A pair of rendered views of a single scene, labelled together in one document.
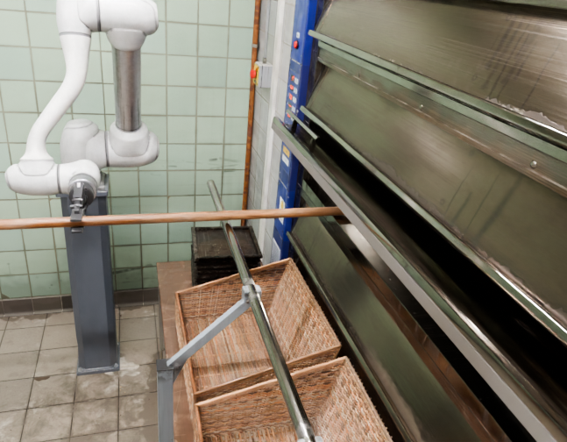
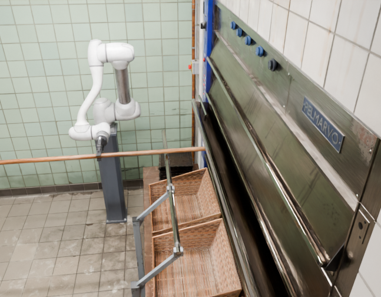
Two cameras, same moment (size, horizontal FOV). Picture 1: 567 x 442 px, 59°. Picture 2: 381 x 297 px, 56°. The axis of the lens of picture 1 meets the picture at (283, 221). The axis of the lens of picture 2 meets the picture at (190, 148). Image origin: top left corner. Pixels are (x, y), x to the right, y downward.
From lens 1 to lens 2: 0.87 m
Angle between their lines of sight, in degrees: 11
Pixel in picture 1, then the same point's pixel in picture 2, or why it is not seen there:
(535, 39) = (258, 98)
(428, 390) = not seen: hidden behind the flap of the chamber
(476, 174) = (249, 145)
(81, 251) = (105, 162)
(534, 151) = not seen: hidden behind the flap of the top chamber
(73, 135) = (98, 106)
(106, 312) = (118, 192)
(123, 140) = (122, 108)
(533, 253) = (257, 181)
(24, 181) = (76, 135)
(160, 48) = (142, 53)
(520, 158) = not seen: hidden behind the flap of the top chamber
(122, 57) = (118, 72)
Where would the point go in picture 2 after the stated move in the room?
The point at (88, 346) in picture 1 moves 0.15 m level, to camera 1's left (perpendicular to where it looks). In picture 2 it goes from (111, 209) to (96, 207)
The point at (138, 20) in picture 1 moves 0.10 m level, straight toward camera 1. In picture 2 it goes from (124, 56) to (123, 61)
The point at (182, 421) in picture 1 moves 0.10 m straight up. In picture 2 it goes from (148, 245) to (148, 234)
